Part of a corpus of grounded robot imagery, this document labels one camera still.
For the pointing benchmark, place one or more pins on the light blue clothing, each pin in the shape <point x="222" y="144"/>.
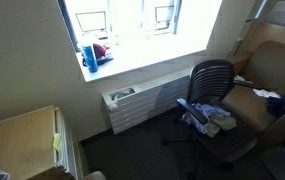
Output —
<point x="203" y="110"/>

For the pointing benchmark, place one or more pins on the black office chair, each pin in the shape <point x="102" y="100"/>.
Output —
<point x="212" y="78"/>

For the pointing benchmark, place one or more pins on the grey rounded object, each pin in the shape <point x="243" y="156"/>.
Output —
<point x="93" y="175"/>

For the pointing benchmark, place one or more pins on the white cloth strip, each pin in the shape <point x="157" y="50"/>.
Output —
<point x="239" y="79"/>

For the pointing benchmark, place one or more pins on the brown leather armchair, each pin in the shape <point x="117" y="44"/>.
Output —
<point x="275" y="66"/>

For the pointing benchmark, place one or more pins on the yellow sticky note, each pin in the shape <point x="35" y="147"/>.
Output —
<point x="57" y="141"/>

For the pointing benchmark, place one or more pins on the white wall heater unit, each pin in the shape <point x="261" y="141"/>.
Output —
<point x="142" y="103"/>

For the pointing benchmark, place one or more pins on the white crumpled clothing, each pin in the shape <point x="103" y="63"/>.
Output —
<point x="265" y="93"/>

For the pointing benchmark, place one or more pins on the maroon rounded object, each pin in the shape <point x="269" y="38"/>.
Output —
<point x="99" y="50"/>

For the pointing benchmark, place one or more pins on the dark blue clothing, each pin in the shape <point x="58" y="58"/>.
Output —
<point x="283" y="103"/>

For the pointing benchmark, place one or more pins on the blue drink bottle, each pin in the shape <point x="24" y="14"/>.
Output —
<point x="89" y="58"/>

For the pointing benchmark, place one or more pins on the light wooden cabinet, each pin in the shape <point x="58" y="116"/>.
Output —
<point x="18" y="143"/>

